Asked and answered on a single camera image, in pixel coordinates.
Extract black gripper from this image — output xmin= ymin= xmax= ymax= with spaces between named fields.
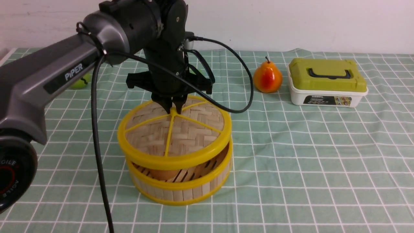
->
xmin=126 ymin=42 xmax=213 ymax=115

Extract yellow bamboo steamer lid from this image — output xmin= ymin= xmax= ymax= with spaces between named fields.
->
xmin=118 ymin=95 xmax=232 ymax=171

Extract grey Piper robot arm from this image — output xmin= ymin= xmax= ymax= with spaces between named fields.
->
xmin=1 ymin=0 xmax=215 ymax=212

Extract brown bun in steamer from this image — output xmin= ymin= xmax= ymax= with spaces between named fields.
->
xmin=149 ymin=169 xmax=180 ymax=181

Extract yellow bamboo steamer base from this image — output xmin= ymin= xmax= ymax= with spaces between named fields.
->
xmin=127 ymin=139 xmax=233 ymax=205

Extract white box with green lid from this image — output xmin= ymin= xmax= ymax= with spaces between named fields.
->
xmin=287 ymin=58 xmax=368 ymax=108

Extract green apple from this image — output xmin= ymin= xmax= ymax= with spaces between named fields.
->
xmin=70 ymin=73 xmax=92 ymax=90

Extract orange red pear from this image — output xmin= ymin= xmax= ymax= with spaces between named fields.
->
xmin=253 ymin=56 xmax=283 ymax=93

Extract black cable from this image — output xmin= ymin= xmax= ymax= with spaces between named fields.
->
xmin=76 ymin=22 xmax=254 ymax=233

